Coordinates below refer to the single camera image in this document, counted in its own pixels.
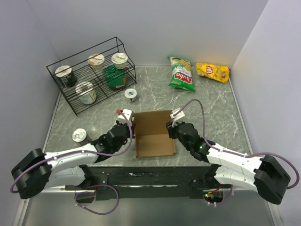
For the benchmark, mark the white cup lower rack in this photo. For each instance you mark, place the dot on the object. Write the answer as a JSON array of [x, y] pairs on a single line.
[[86, 92]]

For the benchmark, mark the small white yogurt cup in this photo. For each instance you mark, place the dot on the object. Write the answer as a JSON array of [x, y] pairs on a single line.
[[130, 94]]

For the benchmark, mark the orange yogurt cup on rack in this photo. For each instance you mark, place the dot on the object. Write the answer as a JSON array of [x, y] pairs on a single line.
[[96, 61]]

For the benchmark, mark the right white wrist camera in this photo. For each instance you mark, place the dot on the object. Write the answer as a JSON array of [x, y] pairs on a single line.
[[177, 116]]

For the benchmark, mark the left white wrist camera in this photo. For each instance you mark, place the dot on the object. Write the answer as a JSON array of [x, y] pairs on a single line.
[[125, 116]]

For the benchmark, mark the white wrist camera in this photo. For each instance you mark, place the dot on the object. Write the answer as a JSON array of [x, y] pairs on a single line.
[[125, 116], [177, 116]]

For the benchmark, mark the Chobani yogurt cup on rack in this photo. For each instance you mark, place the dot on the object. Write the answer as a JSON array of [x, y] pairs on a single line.
[[119, 60]]

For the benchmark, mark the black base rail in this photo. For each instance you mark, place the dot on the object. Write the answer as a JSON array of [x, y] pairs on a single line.
[[150, 182]]

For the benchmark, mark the dark tin can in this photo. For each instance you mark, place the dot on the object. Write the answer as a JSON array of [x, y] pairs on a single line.
[[81, 137]]

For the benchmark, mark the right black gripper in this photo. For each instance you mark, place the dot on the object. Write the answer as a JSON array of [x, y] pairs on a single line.
[[170, 130]]

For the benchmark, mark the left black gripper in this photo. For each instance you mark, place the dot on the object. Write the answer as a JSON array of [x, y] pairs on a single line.
[[125, 124]]

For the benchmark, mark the dark yogurt cup on rack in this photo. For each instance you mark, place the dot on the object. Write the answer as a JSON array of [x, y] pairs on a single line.
[[66, 75]]

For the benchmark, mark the brown cardboard box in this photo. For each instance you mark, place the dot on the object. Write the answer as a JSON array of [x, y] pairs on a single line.
[[151, 135]]

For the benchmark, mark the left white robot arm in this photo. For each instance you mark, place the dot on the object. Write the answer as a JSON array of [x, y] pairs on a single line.
[[38, 171]]

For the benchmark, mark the green Chuba chips bag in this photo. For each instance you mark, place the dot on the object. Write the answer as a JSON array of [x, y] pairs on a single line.
[[181, 74]]

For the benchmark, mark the green snack bag in rack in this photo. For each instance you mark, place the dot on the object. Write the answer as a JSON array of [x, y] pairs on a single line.
[[115, 78]]

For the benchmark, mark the black wire rack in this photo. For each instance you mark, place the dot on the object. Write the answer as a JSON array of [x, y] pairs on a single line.
[[84, 72]]

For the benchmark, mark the yellow Lays chips bag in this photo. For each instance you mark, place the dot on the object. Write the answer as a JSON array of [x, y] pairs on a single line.
[[218, 73]]

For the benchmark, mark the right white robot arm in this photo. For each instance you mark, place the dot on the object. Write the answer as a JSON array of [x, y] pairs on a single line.
[[264, 174]]

